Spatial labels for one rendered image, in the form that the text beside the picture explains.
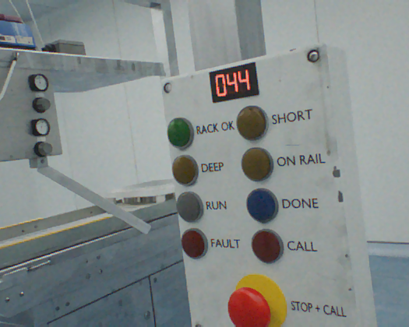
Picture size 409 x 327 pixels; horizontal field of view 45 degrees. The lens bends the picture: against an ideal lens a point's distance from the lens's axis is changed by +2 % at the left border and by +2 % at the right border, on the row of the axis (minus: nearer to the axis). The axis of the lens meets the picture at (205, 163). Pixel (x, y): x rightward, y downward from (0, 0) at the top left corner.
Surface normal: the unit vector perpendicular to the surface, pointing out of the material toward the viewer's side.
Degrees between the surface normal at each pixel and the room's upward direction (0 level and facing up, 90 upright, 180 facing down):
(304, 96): 90
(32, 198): 90
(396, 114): 90
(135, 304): 90
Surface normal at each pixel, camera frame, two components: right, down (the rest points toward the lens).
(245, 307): -0.56, 0.04
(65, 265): 0.81, -0.07
